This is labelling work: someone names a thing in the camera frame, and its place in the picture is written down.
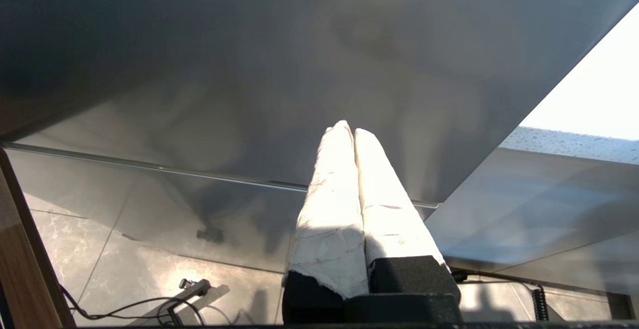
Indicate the grey base cabinet panel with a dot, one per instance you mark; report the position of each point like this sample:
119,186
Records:
539,209

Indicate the grey cabinet door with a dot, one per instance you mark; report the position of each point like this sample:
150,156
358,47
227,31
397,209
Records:
224,69

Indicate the brown wooden panel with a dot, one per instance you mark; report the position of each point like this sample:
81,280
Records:
22,264

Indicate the left gripper tissue-wrapped left finger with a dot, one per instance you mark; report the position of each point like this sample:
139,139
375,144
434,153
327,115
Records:
329,219

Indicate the small grey metal bracket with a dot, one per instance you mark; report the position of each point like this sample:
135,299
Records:
195,286

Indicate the left gripper tissue-wrapped right finger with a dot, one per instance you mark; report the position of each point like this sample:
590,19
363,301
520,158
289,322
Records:
394,219

